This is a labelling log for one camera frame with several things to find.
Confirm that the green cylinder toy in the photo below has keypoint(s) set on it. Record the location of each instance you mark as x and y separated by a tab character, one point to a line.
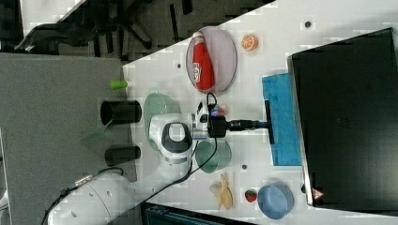
118	84

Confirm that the large black cup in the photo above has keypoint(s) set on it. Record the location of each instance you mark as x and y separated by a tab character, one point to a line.
114	113

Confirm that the blue bowl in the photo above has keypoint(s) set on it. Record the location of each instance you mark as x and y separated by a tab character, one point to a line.
275	200

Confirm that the black office chair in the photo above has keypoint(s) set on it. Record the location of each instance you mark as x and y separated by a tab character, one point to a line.
78	22

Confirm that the small red strawberry toy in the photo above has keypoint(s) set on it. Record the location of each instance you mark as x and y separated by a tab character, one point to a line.
250	195

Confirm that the green colander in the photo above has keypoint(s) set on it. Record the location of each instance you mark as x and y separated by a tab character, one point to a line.
157	103

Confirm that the small black cup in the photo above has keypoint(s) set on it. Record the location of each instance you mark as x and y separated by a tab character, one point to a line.
116	156

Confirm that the blue metal frame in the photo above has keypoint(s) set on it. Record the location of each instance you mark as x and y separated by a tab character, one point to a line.
155	214

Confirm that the peeled banana toy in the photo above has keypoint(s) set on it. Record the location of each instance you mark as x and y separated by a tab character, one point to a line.
222	193

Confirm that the red plush ketchup bottle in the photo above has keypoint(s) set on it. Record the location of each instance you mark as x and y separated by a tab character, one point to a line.
202	69

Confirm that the green mug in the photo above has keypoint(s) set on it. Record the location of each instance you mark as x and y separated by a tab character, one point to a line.
213	156

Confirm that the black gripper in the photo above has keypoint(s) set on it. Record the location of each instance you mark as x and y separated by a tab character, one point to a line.
218	125

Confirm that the orange slice toy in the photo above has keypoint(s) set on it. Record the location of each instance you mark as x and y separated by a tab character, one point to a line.
249	43

